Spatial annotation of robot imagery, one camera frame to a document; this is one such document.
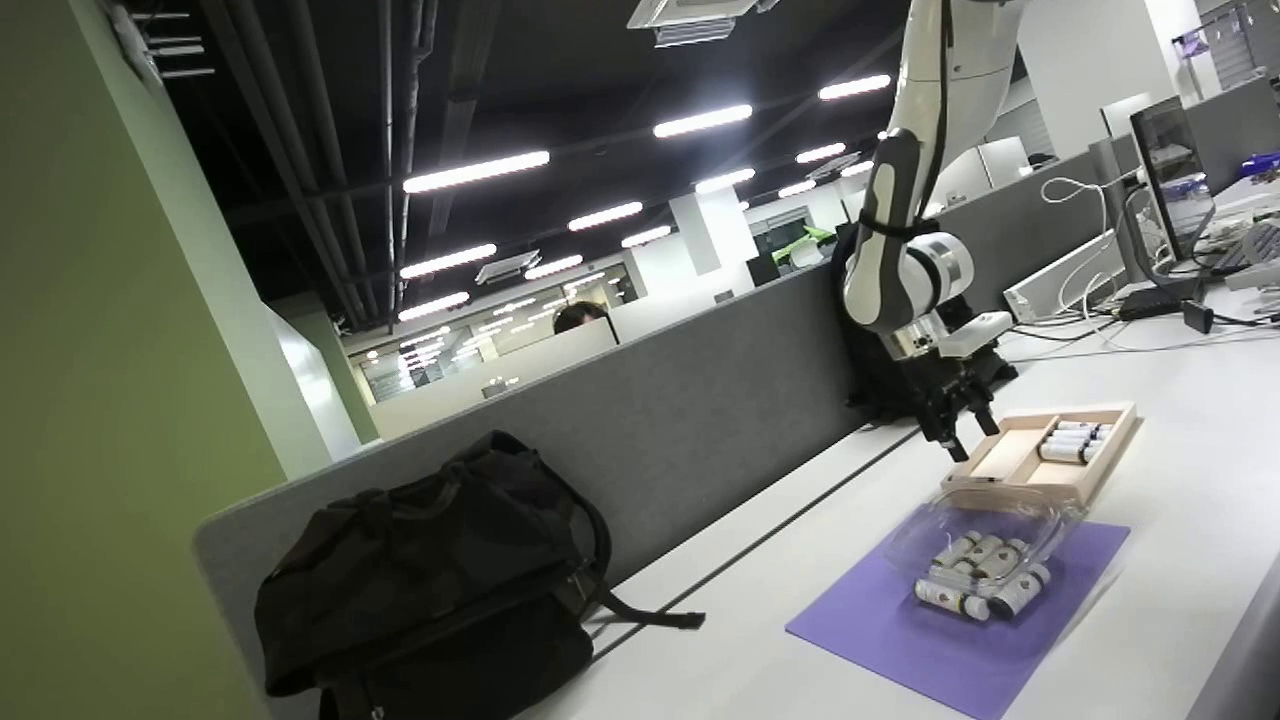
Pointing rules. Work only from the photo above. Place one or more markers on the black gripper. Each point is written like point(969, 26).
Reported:
point(947, 388)

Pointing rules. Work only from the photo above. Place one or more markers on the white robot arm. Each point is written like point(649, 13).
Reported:
point(907, 276)

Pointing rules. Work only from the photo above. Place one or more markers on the wooden two-segment box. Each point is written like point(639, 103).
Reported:
point(1009, 477)

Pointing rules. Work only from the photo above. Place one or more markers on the black backpack far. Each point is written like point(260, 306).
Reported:
point(884, 383)

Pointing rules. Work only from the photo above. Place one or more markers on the black backpack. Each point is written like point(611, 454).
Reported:
point(884, 383)
point(446, 596)

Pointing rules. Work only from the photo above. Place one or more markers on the small white bottle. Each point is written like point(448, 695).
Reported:
point(1082, 447)
point(1054, 447)
point(1072, 434)

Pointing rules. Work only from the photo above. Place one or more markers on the bagged bottle top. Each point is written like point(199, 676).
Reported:
point(959, 550)

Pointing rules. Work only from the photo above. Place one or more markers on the clear plastic bag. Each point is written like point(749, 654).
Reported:
point(1014, 542)

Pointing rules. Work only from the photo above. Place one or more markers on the white keyboard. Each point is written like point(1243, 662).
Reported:
point(1069, 283)

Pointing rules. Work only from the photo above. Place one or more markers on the purple mat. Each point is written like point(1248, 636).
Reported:
point(873, 616)

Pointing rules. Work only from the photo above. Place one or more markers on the grey desk divider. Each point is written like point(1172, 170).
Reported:
point(661, 434)

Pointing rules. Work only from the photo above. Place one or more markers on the computer monitor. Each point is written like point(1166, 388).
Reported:
point(1172, 170)

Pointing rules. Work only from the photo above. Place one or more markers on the black backpack near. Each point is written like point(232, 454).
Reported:
point(446, 596)

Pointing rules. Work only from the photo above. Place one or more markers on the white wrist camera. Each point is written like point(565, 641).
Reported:
point(978, 332)

